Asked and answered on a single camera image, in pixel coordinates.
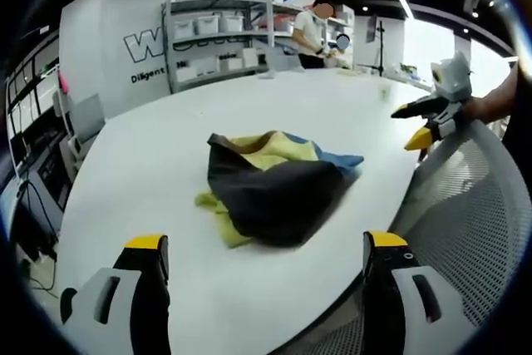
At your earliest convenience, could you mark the grey mesh office chair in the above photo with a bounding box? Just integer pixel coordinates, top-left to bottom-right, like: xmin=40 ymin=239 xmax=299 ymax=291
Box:
xmin=286 ymin=121 xmax=532 ymax=355

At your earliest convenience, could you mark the black floor cable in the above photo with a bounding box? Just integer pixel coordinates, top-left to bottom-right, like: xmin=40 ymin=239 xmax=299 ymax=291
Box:
xmin=14 ymin=180 xmax=62 ymax=292

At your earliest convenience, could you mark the black tripod stand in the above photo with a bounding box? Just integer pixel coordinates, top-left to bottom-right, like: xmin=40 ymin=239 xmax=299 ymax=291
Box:
xmin=365 ymin=13 xmax=388 ymax=78

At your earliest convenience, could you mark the grey panel chair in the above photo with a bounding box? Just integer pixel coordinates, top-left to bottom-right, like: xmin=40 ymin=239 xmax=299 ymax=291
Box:
xmin=66 ymin=93 xmax=106 ymax=148

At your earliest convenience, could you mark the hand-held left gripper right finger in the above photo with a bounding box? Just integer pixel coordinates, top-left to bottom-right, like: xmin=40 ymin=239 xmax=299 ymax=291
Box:
xmin=361 ymin=229 xmax=475 ymax=355

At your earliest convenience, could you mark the grey metal shelving unit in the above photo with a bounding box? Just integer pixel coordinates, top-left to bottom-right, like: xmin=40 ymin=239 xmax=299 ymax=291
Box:
xmin=160 ymin=0 xmax=303 ymax=95

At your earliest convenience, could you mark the group of white storage boxes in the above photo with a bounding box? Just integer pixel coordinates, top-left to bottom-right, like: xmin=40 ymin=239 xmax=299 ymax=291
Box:
xmin=172 ymin=12 xmax=261 ymax=82

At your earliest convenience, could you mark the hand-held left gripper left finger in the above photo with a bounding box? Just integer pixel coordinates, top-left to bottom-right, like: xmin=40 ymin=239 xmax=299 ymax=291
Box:
xmin=60 ymin=234 xmax=172 ymax=355

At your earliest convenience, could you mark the person's dark clothing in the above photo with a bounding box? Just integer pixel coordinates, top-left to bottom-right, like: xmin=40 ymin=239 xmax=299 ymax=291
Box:
xmin=501 ymin=55 xmax=532 ymax=156

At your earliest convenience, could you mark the black equipment rack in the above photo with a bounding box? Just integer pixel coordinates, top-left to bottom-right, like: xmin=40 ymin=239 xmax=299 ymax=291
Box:
xmin=22 ymin=120 xmax=78 ymax=217

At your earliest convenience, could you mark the navy yellow blue garment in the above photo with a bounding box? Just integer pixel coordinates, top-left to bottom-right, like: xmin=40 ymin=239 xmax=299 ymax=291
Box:
xmin=195 ymin=130 xmax=365 ymax=250

